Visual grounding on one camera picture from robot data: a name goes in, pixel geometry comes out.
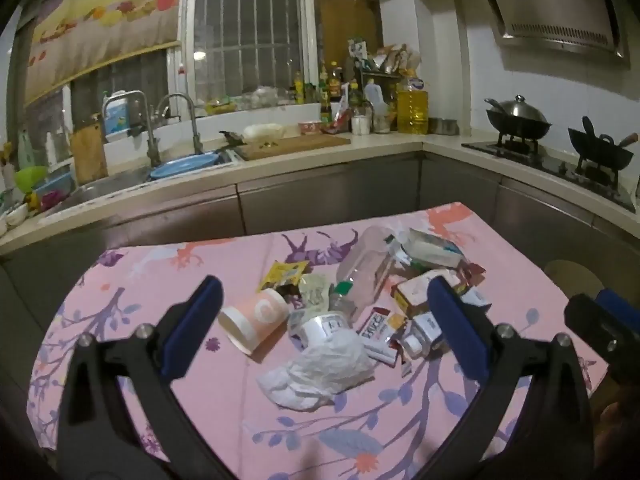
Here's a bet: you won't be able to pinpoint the blue basin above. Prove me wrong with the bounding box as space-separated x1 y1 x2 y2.
149 155 226 181

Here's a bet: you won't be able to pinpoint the barred window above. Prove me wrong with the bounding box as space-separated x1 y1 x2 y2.
192 0 306 96

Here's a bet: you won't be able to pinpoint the steel faucet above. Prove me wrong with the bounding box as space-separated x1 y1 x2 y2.
102 91 163 167
157 92 203 156

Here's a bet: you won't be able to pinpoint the black wok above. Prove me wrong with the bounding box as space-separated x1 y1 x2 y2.
567 116 640 171

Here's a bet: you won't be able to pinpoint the pink paper cup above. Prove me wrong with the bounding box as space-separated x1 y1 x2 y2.
217 287 291 356

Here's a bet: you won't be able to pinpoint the small wooden cutting board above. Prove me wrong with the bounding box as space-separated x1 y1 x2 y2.
70 115 108 186

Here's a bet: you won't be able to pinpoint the pale green packet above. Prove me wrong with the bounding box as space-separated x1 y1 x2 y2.
300 272 333 311

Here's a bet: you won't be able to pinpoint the white plastic jug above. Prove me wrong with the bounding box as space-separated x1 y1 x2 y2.
364 81 385 111

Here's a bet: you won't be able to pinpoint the wok with steel lid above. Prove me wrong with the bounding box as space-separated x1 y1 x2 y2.
484 95 552 143

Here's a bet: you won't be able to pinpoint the large wooden cutting board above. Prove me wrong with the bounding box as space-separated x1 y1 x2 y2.
235 134 351 162

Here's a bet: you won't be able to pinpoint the blue white container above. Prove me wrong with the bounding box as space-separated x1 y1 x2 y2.
102 95 146 136

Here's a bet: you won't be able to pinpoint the clear plastic bottle green cap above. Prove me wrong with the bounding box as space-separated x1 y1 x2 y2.
334 226 401 313

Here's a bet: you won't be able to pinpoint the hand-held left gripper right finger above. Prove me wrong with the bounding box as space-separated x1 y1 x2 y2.
420 275 597 480

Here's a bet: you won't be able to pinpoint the dark red wrapper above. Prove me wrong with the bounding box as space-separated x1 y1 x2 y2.
452 262 487 286

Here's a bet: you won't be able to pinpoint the gas stove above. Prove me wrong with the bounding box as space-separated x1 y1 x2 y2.
461 137 636 213

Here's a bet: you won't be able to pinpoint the white carton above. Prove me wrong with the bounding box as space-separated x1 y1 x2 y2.
460 287 493 316

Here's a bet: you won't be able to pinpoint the red white wrapper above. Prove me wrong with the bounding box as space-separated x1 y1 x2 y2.
357 307 398 363

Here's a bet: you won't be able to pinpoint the box yellow edges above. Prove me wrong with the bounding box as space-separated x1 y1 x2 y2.
391 269 473 320

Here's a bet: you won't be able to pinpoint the white plastic bag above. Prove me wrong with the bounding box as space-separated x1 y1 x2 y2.
256 332 376 411

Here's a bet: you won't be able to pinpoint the white teal plastic packet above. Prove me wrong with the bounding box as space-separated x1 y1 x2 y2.
402 228 468 268

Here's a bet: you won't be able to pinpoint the large yellow oil bottle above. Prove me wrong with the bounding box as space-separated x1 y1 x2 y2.
396 67 431 135

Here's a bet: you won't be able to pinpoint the beige trash bin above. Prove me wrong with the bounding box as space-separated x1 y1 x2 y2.
544 259 601 306

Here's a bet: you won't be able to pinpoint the small white box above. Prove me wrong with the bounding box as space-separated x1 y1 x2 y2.
400 310 446 361

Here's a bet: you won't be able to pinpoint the green plastic scoop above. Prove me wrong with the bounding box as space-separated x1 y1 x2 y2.
14 166 48 193

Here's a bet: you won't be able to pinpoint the shelf of food packets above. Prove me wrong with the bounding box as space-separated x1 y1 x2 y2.
350 37 421 91

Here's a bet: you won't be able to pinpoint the range hood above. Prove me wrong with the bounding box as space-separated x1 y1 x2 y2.
470 0 631 58

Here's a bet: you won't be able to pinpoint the row of sauce bottles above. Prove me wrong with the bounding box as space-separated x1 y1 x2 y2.
292 60 361 126

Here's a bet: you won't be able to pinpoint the steel kitchen counter cabinet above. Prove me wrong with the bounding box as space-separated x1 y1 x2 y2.
0 135 640 311

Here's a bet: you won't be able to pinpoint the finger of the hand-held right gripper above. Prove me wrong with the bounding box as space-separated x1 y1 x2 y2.
564 292 625 377
594 288 640 343

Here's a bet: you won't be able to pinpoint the pink printed tablecloth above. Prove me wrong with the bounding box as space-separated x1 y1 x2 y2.
27 201 608 480

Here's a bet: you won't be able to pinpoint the white wrapped food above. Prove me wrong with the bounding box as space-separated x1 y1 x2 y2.
242 122 288 142

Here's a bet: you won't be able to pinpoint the yellow snack packet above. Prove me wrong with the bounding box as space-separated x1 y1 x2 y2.
256 260 309 293

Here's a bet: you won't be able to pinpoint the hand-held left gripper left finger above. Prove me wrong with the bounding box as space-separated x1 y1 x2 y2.
56 275 236 480

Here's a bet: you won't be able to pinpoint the printed window blind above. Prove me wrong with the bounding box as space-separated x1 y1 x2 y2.
22 0 183 106

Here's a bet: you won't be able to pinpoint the white labelled plastic tub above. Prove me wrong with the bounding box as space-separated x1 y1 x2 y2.
299 312 351 348

